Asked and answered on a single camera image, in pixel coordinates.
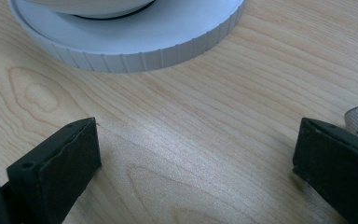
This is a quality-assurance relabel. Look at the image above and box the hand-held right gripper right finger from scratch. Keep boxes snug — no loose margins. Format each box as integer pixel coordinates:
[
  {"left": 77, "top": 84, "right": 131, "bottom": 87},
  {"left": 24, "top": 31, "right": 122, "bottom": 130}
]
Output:
[{"left": 292, "top": 117, "right": 358, "bottom": 224}]

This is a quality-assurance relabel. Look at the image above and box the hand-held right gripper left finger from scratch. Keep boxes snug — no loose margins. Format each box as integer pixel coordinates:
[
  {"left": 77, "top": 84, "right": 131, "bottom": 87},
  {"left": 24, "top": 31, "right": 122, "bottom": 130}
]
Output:
[{"left": 1, "top": 117, "right": 103, "bottom": 224}]

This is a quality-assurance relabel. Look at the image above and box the white round ribbed tray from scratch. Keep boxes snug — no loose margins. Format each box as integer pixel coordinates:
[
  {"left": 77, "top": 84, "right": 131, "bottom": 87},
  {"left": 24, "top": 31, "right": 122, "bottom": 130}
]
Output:
[{"left": 7, "top": 0, "right": 246, "bottom": 74}]

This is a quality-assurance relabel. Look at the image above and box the white bowl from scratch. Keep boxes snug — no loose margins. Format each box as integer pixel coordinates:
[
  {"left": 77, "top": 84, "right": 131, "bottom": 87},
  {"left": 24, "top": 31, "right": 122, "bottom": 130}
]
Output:
[{"left": 24, "top": 0, "right": 157, "bottom": 21}]

